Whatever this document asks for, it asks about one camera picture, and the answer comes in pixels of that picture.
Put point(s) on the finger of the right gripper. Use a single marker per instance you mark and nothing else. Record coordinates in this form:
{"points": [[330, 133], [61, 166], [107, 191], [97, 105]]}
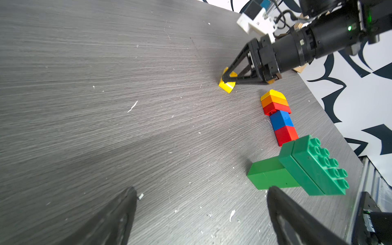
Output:
{"points": [[250, 53], [242, 79]]}

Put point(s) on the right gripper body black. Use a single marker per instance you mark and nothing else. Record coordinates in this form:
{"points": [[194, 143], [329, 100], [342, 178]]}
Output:
{"points": [[328, 34]]}

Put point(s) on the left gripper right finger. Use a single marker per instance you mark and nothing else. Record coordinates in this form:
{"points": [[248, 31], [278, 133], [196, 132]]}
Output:
{"points": [[293, 225]]}

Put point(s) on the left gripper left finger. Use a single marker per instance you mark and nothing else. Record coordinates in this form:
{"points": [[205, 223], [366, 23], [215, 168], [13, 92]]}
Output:
{"points": [[110, 226]]}

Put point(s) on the yellow curved lego brick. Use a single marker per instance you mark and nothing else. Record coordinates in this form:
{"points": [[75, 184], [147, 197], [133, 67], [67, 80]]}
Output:
{"points": [[273, 93], [229, 86]]}

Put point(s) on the orange lego brick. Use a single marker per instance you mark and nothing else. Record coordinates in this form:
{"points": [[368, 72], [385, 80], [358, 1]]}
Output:
{"points": [[273, 99]]}

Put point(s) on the red long lego brick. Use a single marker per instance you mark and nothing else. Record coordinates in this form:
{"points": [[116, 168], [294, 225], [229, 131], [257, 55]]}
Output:
{"points": [[272, 108]]}

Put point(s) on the blue square lego brick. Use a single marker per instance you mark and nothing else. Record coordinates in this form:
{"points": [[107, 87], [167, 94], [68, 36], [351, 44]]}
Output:
{"points": [[281, 119]]}

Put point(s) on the dark green long lego brick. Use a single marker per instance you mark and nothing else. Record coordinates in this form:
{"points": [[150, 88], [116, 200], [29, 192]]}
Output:
{"points": [[323, 170]]}

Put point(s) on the light green square lego brick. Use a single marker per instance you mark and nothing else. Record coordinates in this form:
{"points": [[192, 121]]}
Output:
{"points": [[270, 172]]}

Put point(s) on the red square lego brick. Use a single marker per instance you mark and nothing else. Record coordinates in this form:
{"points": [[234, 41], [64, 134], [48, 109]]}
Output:
{"points": [[285, 135]]}

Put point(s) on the dark green wide lego brick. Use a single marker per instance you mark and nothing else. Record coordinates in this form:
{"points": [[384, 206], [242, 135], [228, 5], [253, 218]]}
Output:
{"points": [[296, 171]]}

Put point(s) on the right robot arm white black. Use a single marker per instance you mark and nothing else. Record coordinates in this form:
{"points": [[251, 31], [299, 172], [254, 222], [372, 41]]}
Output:
{"points": [[375, 17]]}

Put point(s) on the wooden framed picture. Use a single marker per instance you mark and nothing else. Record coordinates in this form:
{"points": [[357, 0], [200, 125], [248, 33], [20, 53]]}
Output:
{"points": [[299, 69]]}

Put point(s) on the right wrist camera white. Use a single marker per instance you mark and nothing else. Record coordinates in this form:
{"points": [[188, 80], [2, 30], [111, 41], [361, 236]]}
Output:
{"points": [[254, 18]]}

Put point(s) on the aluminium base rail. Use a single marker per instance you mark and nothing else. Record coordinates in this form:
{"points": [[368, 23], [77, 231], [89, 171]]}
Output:
{"points": [[371, 221]]}

